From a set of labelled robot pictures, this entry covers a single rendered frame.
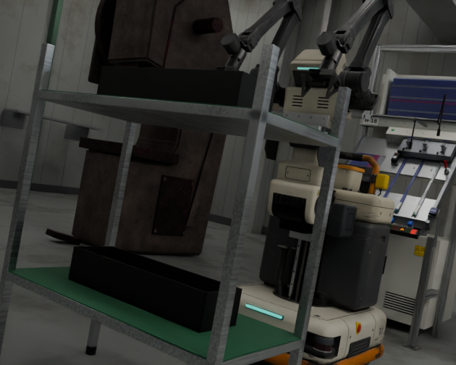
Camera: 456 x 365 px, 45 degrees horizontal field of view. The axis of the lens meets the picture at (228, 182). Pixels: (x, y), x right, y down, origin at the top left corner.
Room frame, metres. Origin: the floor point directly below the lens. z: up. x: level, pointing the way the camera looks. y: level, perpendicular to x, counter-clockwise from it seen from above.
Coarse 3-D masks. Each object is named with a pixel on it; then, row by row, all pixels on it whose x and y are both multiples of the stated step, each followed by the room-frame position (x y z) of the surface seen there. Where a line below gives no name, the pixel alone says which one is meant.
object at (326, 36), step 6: (318, 36) 1.95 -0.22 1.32; (324, 36) 1.93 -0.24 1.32; (330, 36) 1.92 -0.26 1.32; (318, 42) 1.93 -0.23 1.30; (324, 42) 1.92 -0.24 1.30; (330, 42) 1.92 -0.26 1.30; (336, 42) 1.97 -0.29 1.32; (348, 42) 1.98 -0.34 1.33; (324, 48) 1.93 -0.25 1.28; (330, 48) 1.93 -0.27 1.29; (336, 48) 1.95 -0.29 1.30; (342, 48) 1.99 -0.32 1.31; (348, 48) 2.00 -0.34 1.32; (324, 54) 1.96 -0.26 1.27; (330, 54) 1.95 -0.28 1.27
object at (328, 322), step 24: (264, 288) 2.63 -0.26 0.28; (240, 312) 2.36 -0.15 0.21; (264, 312) 2.28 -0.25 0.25; (288, 312) 2.25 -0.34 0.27; (312, 312) 2.30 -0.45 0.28; (336, 312) 2.38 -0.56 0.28; (360, 312) 2.49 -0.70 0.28; (312, 336) 2.20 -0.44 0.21; (336, 336) 2.16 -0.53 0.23; (360, 336) 2.37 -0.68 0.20; (264, 360) 2.27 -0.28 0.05; (288, 360) 2.20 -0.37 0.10; (312, 360) 2.15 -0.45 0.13; (336, 360) 2.21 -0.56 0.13; (360, 360) 2.39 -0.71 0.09
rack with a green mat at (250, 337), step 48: (48, 48) 1.79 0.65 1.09; (48, 96) 1.75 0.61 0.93; (96, 96) 1.61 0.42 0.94; (336, 144) 1.60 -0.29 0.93; (240, 192) 1.28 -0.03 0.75; (240, 240) 1.28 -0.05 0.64; (0, 288) 1.79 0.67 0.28; (48, 288) 1.66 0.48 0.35; (0, 336) 1.80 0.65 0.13; (96, 336) 2.14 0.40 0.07; (144, 336) 1.41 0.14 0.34; (192, 336) 1.44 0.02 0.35; (240, 336) 1.52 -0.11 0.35; (288, 336) 1.61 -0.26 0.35
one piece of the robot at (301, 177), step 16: (288, 96) 2.41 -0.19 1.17; (304, 96) 2.36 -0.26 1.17; (320, 96) 2.32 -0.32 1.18; (336, 96) 2.27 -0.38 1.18; (304, 112) 2.37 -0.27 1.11; (320, 112) 2.32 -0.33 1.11; (288, 160) 2.43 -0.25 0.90; (304, 160) 2.37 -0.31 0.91; (288, 176) 2.38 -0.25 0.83; (304, 176) 2.33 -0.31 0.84; (320, 176) 2.30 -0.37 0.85; (272, 192) 2.38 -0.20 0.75; (288, 192) 2.33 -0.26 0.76; (304, 192) 2.28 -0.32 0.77; (272, 208) 2.39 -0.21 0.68
